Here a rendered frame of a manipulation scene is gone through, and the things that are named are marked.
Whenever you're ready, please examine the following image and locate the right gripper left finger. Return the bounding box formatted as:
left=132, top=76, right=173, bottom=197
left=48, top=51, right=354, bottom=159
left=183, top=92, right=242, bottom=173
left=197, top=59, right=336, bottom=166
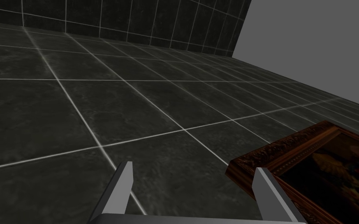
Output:
left=90, top=161, right=134, bottom=221

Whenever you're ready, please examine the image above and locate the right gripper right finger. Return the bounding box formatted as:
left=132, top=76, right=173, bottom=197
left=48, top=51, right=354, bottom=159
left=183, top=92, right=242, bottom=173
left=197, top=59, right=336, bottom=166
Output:
left=252, top=167, right=306, bottom=223

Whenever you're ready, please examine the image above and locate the brown framed dark painting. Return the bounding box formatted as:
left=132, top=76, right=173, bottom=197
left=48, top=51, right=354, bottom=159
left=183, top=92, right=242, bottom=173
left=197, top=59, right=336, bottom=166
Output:
left=225, top=120, right=359, bottom=224

